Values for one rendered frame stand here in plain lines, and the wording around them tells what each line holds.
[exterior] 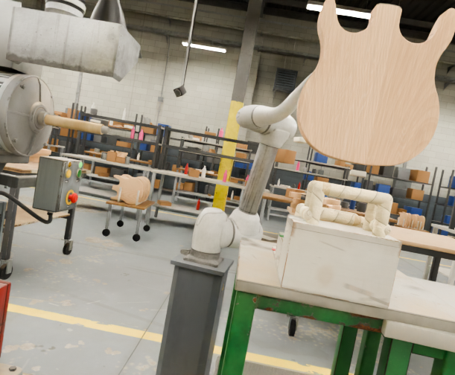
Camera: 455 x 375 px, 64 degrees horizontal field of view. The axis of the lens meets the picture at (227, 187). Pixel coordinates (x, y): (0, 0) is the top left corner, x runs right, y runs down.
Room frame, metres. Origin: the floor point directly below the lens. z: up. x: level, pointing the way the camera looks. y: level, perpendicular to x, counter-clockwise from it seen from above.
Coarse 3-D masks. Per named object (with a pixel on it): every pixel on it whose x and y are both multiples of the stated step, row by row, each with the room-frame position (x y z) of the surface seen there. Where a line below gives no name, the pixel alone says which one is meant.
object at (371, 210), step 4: (368, 204) 1.00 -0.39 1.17; (372, 204) 0.99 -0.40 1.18; (368, 208) 1.00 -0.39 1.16; (372, 208) 0.99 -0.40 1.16; (376, 208) 0.99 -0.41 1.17; (368, 212) 0.99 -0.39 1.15; (372, 212) 0.99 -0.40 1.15; (368, 216) 0.99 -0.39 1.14; (372, 216) 0.99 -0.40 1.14; (364, 220) 1.00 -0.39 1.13; (368, 220) 0.99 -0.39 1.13; (364, 224) 1.00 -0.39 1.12; (368, 224) 0.99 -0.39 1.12; (364, 228) 0.99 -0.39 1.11; (368, 228) 0.99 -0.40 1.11
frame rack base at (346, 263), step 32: (288, 224) 0.99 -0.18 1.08; (320, 224) 0.95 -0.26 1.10; (288, 256) 0.91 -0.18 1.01; (320, 256) 0.90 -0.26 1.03; (352, 256) 0.90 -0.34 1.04; (384, 256) 0.89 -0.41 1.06; (288, 288) 0.91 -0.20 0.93; (320, 288) 0.90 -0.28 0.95; (352, 288) 0.90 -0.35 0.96; (384, 288) 0.89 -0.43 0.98
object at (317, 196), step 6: (312, 192) 0.93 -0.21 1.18; (318, 192) 0.91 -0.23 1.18; (312, 198) 0.92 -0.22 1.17; (318, 198) 0.91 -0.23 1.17; (312, 204) 0.92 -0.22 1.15; (318, 204) 0.91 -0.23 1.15; (312, 210) 0.92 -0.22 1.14; (318, 210) 0.91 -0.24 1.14; (318, 216) 0.92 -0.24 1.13; (312, 222) 0.91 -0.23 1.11; (318, 222) 0.92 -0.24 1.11
